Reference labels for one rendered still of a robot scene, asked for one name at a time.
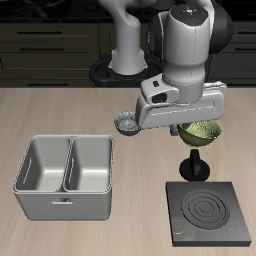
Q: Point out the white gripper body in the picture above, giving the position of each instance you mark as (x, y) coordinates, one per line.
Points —
(186, 108)

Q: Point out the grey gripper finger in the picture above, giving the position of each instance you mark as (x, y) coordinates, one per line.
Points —
(173, 130)

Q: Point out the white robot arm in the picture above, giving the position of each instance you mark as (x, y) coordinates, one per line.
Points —
(186, 53)

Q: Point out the green bowl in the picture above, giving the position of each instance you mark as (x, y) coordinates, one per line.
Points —
(200, 136)

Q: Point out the round black stove knob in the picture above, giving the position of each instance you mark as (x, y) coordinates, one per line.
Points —
(194, 167)

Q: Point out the dark grey flat stove plate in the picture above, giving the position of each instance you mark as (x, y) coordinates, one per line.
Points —
(206, 213)

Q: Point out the small grey fluted dish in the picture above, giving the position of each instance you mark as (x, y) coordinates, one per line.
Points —
(126, 124)

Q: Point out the white two-bin basket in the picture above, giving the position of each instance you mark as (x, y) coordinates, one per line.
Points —
(63, 176)

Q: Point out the dark kitchen cupboards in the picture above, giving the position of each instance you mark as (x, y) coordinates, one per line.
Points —
(50, 50)

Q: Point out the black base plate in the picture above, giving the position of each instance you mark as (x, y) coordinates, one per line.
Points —
(100, 71)

